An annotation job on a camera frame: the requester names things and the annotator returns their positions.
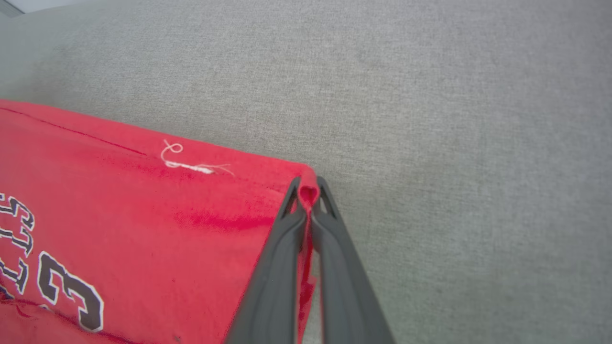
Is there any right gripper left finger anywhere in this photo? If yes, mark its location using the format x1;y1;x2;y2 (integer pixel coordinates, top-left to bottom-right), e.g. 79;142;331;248
225;175;309;344

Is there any red white basketball jersey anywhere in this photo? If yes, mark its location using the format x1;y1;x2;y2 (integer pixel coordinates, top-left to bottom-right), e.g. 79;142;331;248
0;99;319;344

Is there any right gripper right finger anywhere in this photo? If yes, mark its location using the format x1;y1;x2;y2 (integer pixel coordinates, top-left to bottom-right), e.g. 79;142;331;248
308;175;396;344

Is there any white loose thread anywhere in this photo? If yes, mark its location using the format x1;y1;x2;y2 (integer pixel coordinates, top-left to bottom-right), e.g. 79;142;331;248
160;139;236;177

